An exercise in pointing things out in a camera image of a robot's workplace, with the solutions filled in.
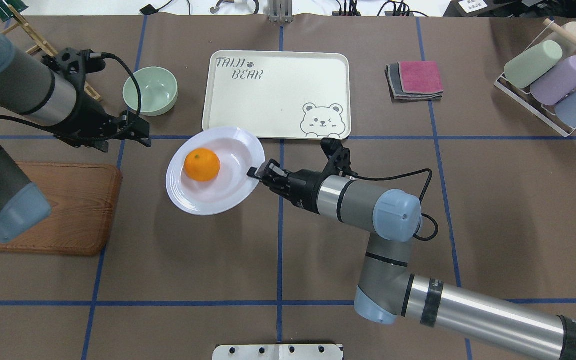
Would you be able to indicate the beige cup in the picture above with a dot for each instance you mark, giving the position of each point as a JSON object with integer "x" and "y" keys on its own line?
{"x": 574, "y": 32}

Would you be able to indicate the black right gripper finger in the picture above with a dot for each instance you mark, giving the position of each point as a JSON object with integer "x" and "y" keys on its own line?
{"x": 270, "y": 172}

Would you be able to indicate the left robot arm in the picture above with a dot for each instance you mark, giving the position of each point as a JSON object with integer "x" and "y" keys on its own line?
{"x": 49, "y": 96}

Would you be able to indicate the green bowl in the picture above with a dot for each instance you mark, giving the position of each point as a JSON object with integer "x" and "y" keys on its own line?
{"x": 159, "y": 90}

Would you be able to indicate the purple cup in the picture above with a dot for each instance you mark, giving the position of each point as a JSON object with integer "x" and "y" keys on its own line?
{"x": 556, "y": 84}

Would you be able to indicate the orange fruit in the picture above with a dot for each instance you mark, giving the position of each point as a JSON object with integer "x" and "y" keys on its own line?
{"x": 202, "y": 165}

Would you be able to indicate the dark green mug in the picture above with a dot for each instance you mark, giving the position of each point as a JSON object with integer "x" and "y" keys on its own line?
{"x": 6, "y": 13}

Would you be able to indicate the white wire cup rack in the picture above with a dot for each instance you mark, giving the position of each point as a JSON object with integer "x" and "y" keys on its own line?
{"x": 551, "y": 31}

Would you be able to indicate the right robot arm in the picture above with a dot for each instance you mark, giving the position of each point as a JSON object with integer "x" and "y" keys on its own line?
{"x": 388, "y": 288}

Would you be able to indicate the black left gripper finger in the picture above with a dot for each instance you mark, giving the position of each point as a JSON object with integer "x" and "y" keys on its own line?
{"x": 145, "y": 141}
{"x": 131, "y": 125}

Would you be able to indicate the white round plate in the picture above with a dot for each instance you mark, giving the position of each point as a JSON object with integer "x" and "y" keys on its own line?
{"x": 238, "y": 150}

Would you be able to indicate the cream bear tray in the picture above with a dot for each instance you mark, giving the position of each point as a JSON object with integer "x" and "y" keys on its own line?
{"x": 279, "y": 94}

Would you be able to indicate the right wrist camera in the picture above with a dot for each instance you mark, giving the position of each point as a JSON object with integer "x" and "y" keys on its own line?
{"x": 338, "y": 158}

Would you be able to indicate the wooden dish rack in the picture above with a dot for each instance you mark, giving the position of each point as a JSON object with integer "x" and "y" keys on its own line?
{"x": 40, "y": 44}

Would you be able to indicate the aluminium frame post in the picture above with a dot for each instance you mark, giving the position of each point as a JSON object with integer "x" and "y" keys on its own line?
{"x": 280, "y": 11}

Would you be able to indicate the pink cloth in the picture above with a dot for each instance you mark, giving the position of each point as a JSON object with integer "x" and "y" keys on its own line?
{"x": 420, "y": 77}

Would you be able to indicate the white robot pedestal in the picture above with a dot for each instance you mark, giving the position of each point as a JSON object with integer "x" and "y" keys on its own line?
{"x": 315, "y": 351}

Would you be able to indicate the wooden cutting board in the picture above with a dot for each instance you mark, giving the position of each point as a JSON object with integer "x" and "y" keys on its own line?
{"x": 83, "y": 198}

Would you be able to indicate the green cup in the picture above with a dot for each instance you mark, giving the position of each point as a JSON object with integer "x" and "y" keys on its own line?
{"x": 529, "y": 66}

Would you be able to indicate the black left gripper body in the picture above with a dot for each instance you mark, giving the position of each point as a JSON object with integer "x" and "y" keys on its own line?
{"x": 87, "y": 118}

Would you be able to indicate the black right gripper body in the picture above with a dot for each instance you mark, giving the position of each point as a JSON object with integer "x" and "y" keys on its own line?
{"x": 304, "y": 187}

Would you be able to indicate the grey cloth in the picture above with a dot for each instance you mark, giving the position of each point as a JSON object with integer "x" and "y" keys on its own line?
{"x": 393, "y": 77}

